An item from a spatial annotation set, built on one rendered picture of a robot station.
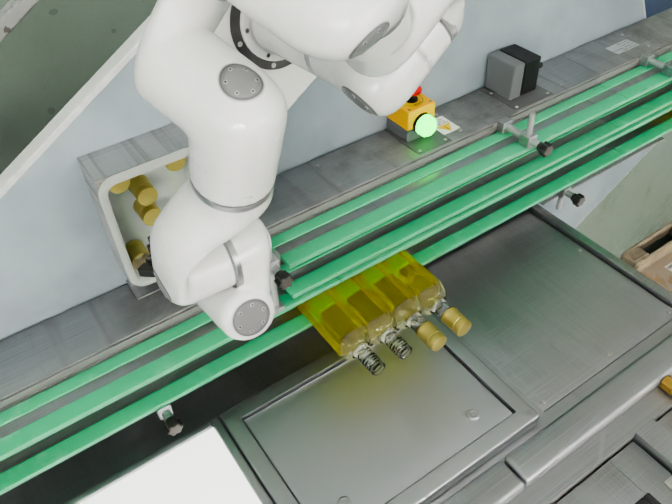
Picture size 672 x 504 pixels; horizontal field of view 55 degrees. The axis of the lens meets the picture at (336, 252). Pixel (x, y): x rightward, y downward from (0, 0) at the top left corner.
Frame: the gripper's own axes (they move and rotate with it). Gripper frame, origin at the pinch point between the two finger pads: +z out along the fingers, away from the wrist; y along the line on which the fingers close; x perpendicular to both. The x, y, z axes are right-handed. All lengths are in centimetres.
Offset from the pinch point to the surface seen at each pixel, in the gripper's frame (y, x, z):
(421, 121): 54, 2, 4
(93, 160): -5.7, 13.8, 8.0
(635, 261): 328, -211, 137
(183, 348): -3.8, -18.8, -0.5
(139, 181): -0.2, 8.3, 7.7
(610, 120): 105, -13, -1
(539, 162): 79, -14, -3
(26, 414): -29.2, -19.2, 2.6
